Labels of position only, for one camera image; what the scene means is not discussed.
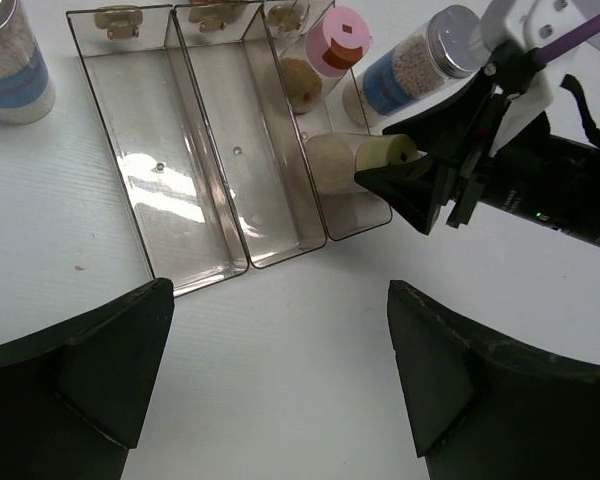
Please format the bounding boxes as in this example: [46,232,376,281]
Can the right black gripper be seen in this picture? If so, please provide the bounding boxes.
[354,74,511,235]

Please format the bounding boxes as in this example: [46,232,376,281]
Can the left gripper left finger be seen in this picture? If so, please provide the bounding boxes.
[0,278,174,479]

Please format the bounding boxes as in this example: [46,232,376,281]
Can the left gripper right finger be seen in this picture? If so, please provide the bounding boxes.
[387,280,600,479]

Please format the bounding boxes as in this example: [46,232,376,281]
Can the yellow cap white bottle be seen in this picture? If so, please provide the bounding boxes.
[305,133,419,196]

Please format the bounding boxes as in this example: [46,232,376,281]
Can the pink cap spice bottle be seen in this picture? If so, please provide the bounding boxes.
[278,5,372,115]

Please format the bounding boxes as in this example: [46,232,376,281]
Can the silver lid jar blue label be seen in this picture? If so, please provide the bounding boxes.
[342,5,481,127]

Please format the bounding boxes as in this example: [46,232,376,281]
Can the right clear organizer tray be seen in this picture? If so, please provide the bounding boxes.
[256,1,392,240]

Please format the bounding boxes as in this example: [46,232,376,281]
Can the white lid jar rear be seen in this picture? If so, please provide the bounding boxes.
[264,0,310,37]

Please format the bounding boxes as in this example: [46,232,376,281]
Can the left clear organizer tray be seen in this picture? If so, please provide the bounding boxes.
[66,4,248,296]

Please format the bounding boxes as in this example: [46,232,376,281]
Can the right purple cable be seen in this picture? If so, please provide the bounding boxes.
[537,2,600,64]

